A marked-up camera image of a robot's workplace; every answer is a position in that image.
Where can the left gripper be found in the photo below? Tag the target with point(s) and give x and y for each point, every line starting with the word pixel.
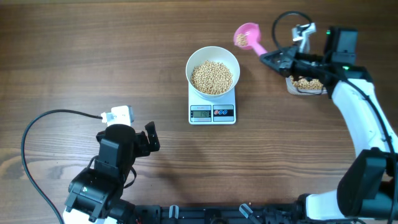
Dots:
pixel 143 148

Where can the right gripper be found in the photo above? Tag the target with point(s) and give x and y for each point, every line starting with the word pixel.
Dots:
pixel 285 65

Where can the pink plastic measuring scoop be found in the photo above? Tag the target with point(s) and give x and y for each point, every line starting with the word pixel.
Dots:
pixel 248 37

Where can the white digital kitchen scale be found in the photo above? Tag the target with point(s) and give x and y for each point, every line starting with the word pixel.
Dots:
pixel 211 110

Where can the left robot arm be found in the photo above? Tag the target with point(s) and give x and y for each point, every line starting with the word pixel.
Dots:
pixel 95 193

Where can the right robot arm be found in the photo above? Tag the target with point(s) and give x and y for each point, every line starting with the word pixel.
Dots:
pixel 369 187

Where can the white bowl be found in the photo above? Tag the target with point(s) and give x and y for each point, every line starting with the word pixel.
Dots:
pixel 216 54

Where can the clear plastic container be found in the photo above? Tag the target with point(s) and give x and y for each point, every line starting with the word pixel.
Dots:
pixel 305 86

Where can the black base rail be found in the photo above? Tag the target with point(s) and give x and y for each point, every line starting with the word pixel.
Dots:
pixel 269 214

